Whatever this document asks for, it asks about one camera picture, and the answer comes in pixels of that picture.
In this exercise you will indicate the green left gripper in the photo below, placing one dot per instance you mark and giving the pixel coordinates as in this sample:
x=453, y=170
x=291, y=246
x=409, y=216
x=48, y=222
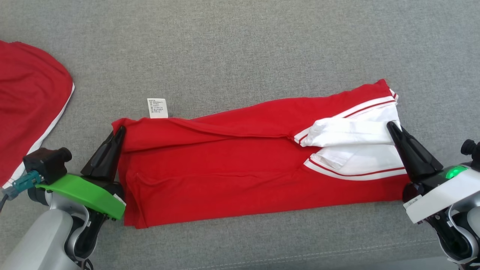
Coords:
x=86, y=189

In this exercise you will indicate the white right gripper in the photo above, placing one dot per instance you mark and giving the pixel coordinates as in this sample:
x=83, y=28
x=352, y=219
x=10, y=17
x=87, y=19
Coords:
x=442, y=195

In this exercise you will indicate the red shorts with white trim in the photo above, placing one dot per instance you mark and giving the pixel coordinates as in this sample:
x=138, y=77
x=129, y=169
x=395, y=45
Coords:
x=30, y=105

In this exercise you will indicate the red shirt with white sleeves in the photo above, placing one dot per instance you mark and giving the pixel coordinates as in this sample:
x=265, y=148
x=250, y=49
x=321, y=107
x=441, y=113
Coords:
x=225, y=168

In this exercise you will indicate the grey fabric sofa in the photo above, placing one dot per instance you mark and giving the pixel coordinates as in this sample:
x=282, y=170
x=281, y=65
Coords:
x=240, y=48

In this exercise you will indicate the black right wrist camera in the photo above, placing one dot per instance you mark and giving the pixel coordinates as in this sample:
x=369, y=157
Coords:
x=472, y=152

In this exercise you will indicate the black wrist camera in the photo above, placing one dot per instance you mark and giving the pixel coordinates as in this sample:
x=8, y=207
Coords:
x=472, y=152
x=47, y=163

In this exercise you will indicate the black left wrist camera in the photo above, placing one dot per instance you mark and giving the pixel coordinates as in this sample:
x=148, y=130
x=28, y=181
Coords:
x=47, y=163

